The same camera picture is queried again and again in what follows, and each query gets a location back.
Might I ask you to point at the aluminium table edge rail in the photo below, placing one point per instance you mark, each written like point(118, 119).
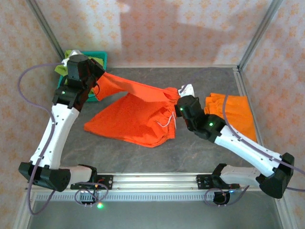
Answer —
point(166, 66)

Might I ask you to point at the lime green shorts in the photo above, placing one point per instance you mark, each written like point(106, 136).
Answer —
point(60, 69)

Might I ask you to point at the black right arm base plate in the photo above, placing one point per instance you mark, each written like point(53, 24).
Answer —
point(201, 182)

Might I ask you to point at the red-orange shorts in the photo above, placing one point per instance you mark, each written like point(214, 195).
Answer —
point(133, 119)

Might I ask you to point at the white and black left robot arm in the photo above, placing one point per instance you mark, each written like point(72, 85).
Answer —
point(57, 133)

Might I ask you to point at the teal plastic basket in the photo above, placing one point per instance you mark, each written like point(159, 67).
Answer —
point(93, 99)

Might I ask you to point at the aluminium lower frame bar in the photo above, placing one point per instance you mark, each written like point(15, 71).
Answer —
point(286, 214)
point(22, 214)

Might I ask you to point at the light orange shorts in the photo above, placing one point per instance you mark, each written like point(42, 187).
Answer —
point(238, 112)

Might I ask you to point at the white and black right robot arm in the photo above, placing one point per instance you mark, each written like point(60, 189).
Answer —
point(238, 145)

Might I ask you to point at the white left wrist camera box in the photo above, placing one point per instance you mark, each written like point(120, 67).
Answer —
point(75, 52)

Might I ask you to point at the aluminium frame post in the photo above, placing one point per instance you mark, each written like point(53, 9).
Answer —
point(259, 31)
point(45, 26)

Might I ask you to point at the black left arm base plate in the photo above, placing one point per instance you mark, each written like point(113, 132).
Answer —
point(108, 182)

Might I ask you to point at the black controller box with LED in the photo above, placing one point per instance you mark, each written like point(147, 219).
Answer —
point(87, 196)

